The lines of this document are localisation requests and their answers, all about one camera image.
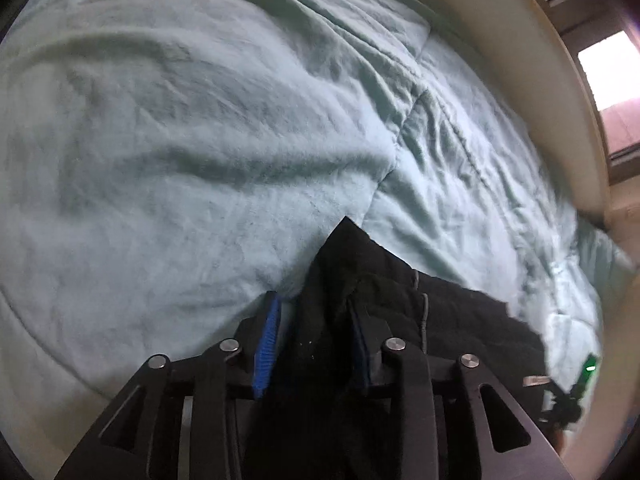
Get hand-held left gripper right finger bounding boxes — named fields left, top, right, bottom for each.
left=347, top=300, right=576, bottom=480

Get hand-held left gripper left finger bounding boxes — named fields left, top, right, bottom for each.
left=52, top=290, right=283, bottom=480

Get black hooded jacket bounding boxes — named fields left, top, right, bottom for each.
left=240, top=216, right=551, bottom=480

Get light blue comforter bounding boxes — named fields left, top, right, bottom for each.
left=0, top=0, right=636, bottom=413

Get dark framed window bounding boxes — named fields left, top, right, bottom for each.
left=505, top=0, right=640, bottom=181

